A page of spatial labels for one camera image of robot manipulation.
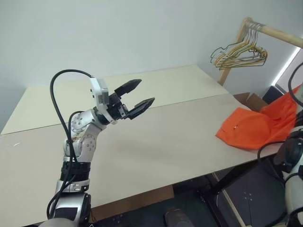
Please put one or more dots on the black table frame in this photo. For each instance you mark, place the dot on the black table frame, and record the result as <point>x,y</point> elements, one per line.
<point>236,176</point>

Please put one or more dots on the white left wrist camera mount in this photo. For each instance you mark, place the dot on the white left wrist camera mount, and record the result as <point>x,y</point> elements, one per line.
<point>101,91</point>

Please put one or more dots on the brown cardboard box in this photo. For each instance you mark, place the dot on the brown cardboard box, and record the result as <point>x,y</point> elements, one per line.
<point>255,100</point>

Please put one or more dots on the black square object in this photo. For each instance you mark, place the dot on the black square object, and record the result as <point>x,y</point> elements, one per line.
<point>272,94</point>

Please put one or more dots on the dark rounded shape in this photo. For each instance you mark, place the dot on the dark rounded shape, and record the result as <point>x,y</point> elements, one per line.
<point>177,217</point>

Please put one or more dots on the white light strip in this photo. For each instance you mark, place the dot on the white light strip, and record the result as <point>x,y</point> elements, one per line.
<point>287,63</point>

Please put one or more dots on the dark grey panel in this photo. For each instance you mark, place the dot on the dark grey panel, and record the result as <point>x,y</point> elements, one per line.
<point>255,201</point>

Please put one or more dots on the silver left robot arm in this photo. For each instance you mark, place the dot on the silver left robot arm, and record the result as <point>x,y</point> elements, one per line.
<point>87,139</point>

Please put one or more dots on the wooden clothes rack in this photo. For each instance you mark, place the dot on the wooden clothes rack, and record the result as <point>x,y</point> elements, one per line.
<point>279,33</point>

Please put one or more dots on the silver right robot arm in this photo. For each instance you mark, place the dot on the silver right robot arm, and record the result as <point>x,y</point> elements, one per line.
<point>292,151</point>

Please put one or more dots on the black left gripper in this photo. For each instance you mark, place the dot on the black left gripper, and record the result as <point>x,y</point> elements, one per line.
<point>116,108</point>

